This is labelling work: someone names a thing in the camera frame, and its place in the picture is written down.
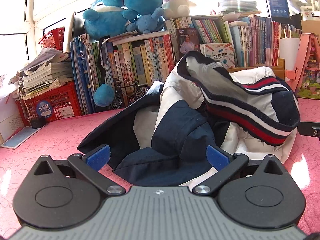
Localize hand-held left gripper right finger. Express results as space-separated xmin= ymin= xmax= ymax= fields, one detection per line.
xmin=194 ymin=145 xmax=285 ymax=197

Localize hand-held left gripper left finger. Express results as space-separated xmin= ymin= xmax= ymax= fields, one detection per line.
xmin=34 ymin=145 xmax=127 ymax=197

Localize navy white jacket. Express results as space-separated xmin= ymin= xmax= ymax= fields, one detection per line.
xmin=77 ymin=51 xmax=300 ymax=187

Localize red plastic crate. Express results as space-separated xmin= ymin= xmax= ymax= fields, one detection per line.
xmin=15 ymin=81 xmax=82 ymax=123

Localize wooden drawer organizer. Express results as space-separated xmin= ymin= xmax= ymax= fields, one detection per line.
xmin=225 ymin=59 xmax=285 ymax=80

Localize small black box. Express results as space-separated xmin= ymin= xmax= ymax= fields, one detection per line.
xmin=30 ymin=116 xmax=47 ymax=129

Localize round blue sign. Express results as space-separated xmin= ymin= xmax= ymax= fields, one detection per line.
xmin=37 ymin=101 xmax=53 ymax=119

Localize pink toy house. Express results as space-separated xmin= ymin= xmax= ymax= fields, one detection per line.
xmin=284 ymin=32 xmax=320 ymax=99

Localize model bicycle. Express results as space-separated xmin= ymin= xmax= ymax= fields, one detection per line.
xmin=110 ymin=80 xmax=150 ymax=110

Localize blue notebook on table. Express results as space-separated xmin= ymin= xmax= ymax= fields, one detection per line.
xmin=0 ymin=126 xmax=43 ymax=150

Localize white cylindrical container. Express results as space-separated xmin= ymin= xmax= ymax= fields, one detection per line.
xmin=279 ymin=38 xmax=302 ymax=67

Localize row of tall blue books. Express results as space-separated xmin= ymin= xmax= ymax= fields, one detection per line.
xmin=70 ymin=34 xmax=100 ymax=115

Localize stack of workbooks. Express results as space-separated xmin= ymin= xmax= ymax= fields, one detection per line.
xmin=10 ymin=47 xmax=75 ymax=98

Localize white paper sheets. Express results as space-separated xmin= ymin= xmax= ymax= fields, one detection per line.
xmin=0 ymin=75 xmax=28 ymax=143

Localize row of thin textbooks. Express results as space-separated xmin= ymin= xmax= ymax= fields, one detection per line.
xmin=165 ymin=14 xmax=280 ymax=68

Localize brown cardboard box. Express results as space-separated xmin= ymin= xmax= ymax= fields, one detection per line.
xmin=300 ymin=20 xmax=320 ymax=34

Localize row of colourful books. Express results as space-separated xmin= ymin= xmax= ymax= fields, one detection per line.
xmin=92 ymin=31 xmax=175 ymax=110

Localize white illustrated cardboard box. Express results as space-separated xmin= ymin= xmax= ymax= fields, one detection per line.
xmin=200 ymin=42 xmax=235 ymax=68

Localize smartphone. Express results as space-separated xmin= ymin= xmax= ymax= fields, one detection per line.
xmin=176 ymin=28 xmax=200 ymax=60

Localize white pipe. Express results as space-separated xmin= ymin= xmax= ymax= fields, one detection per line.
xmin=300 ymin=0 xmax=320 ymax=18

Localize small red basket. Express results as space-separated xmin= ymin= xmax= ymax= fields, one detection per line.
xmin=38 ymin=27 xmax=65 ymax=52

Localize grey board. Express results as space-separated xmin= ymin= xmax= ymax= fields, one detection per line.
xmin=62 ymin=11 xmax=84 ymax=54

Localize stack of pale folded papers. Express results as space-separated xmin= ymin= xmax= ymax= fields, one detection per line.
xmin=217 ymin=0 xmax=262 ymax=20

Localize blue plush toy red collar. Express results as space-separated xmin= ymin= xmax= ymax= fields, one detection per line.
xmin=122 ymin=0 xmax=165 ymax=34

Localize black strap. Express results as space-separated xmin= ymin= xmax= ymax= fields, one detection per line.
xmin=96 ymin=36 xmax=112 ymax=80

